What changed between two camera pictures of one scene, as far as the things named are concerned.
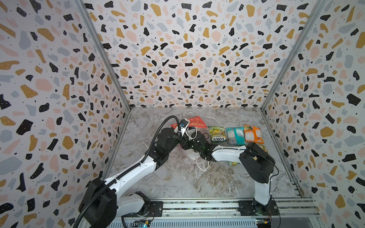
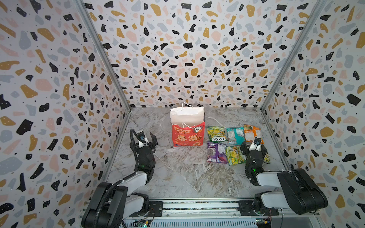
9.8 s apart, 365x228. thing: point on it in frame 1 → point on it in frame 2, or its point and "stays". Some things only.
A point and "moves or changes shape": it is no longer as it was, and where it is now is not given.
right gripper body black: [191, 144] → [249, 155]
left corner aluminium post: [102, 48] stays
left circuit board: [141, 223] stays
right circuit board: [264, 223] stays
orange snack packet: [253, 134] stays
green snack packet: [217, 133] stays
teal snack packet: [235, 136] stays
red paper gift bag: [196, 125] moves or changes shape
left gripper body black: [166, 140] → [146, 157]
